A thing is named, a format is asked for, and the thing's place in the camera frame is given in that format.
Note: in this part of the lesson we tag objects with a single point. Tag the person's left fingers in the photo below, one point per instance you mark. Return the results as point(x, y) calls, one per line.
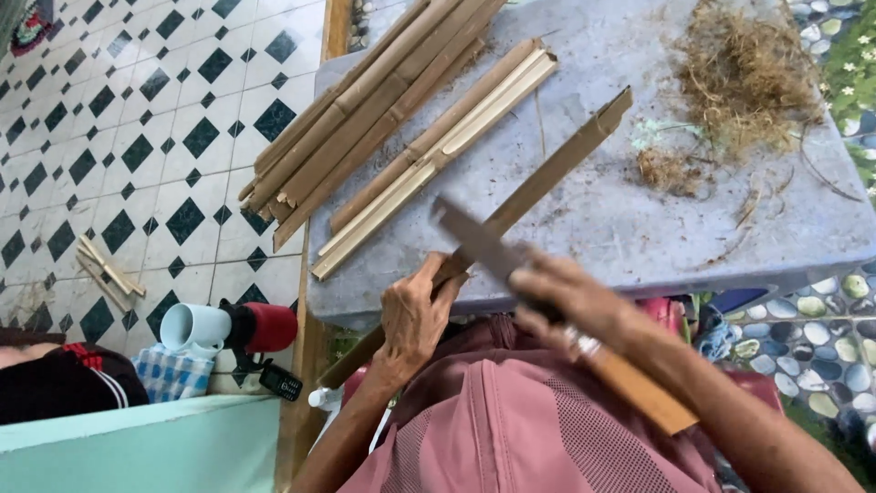
point(428, 268)

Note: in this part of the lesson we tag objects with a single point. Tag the red and black flask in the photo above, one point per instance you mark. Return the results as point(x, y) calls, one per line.
point(270, 327)

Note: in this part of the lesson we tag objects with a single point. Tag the small clump of dry shavings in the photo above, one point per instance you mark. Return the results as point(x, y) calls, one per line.
point(667, 171)

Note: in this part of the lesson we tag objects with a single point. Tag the light blue mug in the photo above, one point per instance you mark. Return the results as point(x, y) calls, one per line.
point(191, 327)

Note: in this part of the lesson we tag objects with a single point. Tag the person's right hand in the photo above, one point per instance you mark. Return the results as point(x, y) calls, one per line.
point(582, 301)

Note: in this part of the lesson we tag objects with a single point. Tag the person's left hand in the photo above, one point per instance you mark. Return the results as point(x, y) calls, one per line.
point(407, 322)

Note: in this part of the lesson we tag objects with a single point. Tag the blue checked cloth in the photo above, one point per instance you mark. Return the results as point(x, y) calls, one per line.
point(171, 376)

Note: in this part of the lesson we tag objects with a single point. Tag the dark blue plastic object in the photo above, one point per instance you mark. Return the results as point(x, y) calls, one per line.
point(739, 300)

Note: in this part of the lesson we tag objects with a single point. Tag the mauve pink garment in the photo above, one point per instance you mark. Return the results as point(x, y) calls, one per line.
point(493, 424)

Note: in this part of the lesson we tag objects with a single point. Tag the bundle of brown bamboo slats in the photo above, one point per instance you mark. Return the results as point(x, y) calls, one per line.
point(363, 103)

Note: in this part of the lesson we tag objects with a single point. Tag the person's right fingers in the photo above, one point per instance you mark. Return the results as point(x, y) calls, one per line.
point(540, 281)

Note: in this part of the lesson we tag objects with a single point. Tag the red plastic stool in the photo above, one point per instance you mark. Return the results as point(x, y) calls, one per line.
point(756, 390)

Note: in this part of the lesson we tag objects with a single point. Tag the brown split bamboo slat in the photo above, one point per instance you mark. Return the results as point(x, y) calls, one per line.
point(438, 133)

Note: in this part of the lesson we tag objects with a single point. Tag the large heap of dry shavings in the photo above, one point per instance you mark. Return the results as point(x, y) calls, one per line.
point(742, 75)

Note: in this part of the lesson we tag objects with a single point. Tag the teal cabinet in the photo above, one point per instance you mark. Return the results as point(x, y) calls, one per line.
point(137, 448)

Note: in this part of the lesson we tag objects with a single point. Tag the patterned floor rug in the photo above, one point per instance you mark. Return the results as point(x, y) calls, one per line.
point(31, 27)

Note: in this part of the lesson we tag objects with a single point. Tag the light blue crumpled cloth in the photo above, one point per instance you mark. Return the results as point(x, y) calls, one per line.
point(718, 335)

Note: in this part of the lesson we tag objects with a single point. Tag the white plastic bottle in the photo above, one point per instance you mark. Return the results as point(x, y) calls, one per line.
point(325, 398)

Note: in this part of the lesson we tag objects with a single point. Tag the short bamboo offcut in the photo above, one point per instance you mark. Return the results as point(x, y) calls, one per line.
point(109, 267)
point(102, 284)

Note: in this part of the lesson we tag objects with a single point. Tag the black mobile phone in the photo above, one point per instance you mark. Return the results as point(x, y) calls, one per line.
point(280, 382)

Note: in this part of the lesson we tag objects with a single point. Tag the long brown bamboo strip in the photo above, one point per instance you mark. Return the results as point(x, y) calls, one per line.
point(547, 178)

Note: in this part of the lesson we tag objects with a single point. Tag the pale split bamboo slat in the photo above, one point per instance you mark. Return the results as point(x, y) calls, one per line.
point(479, 109)
point(383, 209)

